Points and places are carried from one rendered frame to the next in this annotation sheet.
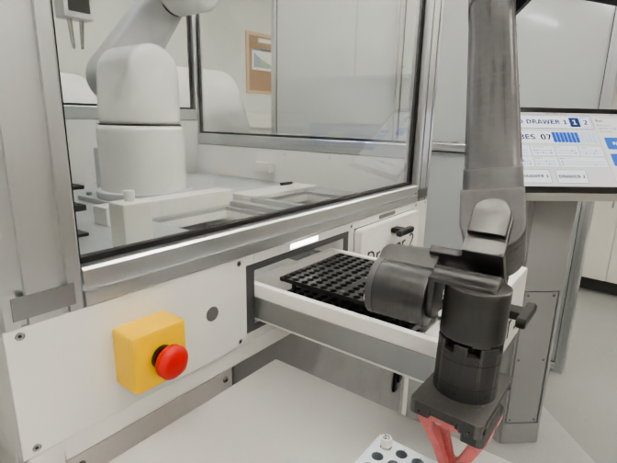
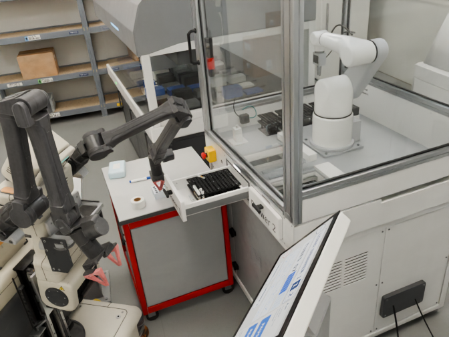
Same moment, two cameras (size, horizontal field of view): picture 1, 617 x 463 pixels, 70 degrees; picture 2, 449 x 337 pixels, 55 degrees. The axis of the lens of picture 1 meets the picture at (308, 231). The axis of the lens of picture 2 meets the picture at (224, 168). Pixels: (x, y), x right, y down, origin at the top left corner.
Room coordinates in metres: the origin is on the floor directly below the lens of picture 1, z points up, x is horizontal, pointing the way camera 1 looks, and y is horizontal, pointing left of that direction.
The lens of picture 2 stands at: (1.74, -1.60, 1.98)
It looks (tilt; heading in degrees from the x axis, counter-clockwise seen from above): 29 degrees down; 123
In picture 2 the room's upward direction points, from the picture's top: 5 degrees counter-clockwise
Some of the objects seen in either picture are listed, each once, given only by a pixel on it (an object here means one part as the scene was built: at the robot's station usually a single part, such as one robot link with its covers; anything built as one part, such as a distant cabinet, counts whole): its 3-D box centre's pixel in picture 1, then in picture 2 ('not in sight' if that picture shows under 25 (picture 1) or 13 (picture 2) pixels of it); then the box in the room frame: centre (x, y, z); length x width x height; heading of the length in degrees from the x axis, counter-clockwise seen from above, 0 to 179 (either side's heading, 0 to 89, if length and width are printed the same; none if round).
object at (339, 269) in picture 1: (365, 296); (214, 186); (0.68, -0.10, 0.87); 0.22 x 0.18 x 0.06; 53
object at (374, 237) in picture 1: (388, 242); (264, 211); (1.00, -0.19, 0.87); 0.29 x 0.02 x 0.11; 143
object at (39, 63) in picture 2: not in sight; (38, 63); (-2.97, 1.68, 0.72); 0.41 x 0.32 x 0.28; 47
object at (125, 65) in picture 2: not in sight; (188, 49); (-0.41, 1.30, 1.13); 1.78 x 1.14 x 0.45; 143
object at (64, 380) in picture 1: (163, 230); (323, 160); (1.08, 0.36, 0.87); 1.02 x 0.95 x 0.14; 143
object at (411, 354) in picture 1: (361, 297); (215, 187); (0.69, -0.09, 0.86); 0.40 x 0.26 x 0.06; 53
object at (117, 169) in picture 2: not in sight; (117, 169); (-0.04, -0.04, 0.78); 0.15 x 0.10 x 0.04; 131
